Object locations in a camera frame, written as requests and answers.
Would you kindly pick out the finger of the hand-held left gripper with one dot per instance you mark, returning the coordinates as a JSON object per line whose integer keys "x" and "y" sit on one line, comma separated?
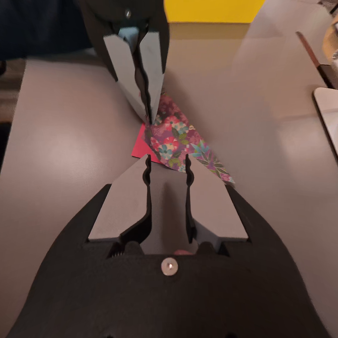
{"x": 153, "y": 63}
{"x": 122, "y": 68}

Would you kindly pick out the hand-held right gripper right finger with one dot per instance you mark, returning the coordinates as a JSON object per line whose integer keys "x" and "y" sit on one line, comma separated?
{"x": 214, "y": 208}

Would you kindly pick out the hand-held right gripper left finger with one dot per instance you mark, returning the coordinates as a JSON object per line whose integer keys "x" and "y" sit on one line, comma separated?
{"x": 122, "y": 206}

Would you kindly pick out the floral and pink origami paper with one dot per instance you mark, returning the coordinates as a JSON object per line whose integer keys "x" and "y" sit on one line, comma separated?
{"x": 171, "y": 137}

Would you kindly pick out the dark blue cloth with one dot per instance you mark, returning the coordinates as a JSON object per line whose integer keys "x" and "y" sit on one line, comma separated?
{"x": 39, "y": 26}

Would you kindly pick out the white metal stand base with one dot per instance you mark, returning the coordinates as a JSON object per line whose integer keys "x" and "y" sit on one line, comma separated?
{"x": 328, "y": 113}

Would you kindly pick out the dark brown strip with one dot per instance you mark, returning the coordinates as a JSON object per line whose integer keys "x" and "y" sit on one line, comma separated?
{"x": 307, "y": 48}

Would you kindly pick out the round wooden board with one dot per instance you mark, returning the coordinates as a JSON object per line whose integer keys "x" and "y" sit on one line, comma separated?
{"x": 330, "y": 42}

